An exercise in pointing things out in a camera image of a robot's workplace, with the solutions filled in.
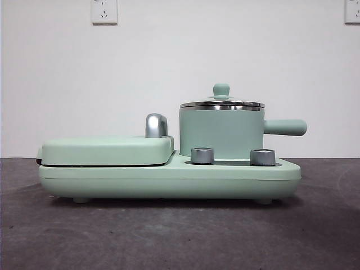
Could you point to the glass lid with green knob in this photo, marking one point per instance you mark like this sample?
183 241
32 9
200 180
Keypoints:
222 90

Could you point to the green breakfast machine base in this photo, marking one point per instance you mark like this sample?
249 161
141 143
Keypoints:
168 182

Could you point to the white wall socket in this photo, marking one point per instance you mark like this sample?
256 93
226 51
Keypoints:
353 11
104 12

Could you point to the silver control knob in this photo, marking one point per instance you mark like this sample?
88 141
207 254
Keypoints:
202 155
262 157

